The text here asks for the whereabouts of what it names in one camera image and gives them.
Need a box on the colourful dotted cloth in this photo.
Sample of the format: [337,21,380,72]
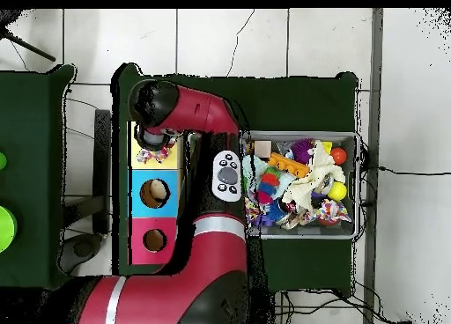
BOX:
[243,195,263,228]
[136,146,171,165]
[306,198,353,227]

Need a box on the wooden box with three holes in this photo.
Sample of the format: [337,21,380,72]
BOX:
[125,121,184,266]

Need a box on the mint green waffle cloth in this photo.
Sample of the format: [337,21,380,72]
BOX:
[241,154,297,198]

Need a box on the small wooden cube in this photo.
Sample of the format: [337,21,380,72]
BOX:
[254,140,272,158]

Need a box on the orange plastic building block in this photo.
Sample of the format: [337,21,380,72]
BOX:
[268,151,311,179]

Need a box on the purple spiky monster toy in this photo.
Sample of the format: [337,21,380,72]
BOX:
[290,137,316,165]

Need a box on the cream waffle cloth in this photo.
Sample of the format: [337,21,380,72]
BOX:
[281,140,346,212]

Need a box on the dark green table cloth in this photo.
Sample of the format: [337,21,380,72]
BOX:
[111,63,360,298]
[0,64,83,291]

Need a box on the yellow ball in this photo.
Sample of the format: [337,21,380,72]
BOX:
[327,180,349,203]

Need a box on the small orange ball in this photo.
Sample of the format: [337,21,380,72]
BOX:
[330,146,348,166]

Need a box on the grey rounded base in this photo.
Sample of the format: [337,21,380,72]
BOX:
[57,232,104,273]

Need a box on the bright green cup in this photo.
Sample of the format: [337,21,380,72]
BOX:
[0,205,18,254]

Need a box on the black tripod leg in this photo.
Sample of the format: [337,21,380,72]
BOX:
[0,9,57,63]

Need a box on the silver wire mesh bin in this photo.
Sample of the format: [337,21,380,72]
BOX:
[186,128,362,239]

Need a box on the black cable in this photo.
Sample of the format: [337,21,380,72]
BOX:
[378,166,451,176]

